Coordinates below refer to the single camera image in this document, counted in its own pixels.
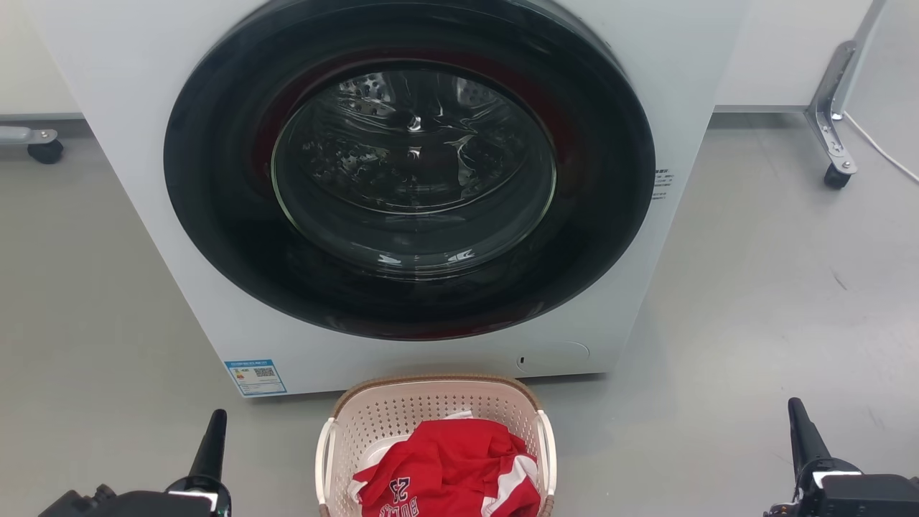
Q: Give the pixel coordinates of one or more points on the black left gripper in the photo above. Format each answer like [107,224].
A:
[136,505]

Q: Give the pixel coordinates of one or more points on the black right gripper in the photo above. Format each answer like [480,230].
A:
[861,499]

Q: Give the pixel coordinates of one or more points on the cream perforated laundry basket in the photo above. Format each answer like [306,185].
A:
[402,409]

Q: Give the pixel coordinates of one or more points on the blue energy label sticker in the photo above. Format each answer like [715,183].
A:
[255,378]

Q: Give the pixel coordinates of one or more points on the round black washing machine door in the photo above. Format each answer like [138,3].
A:
[215,215]

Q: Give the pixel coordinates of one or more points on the red basketball jersey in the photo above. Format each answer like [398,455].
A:
[452,459]

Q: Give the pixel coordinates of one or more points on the black caster wheel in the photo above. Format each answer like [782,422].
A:
[45,151]
[837,177]

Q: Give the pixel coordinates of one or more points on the small text label sticker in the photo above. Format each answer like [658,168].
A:
[663,184]

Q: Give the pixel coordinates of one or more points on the white front-load washing machine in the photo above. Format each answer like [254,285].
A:
[143,72]

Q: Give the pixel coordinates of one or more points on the grey metal frame leg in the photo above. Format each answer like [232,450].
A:
[829,108]
[25,135]

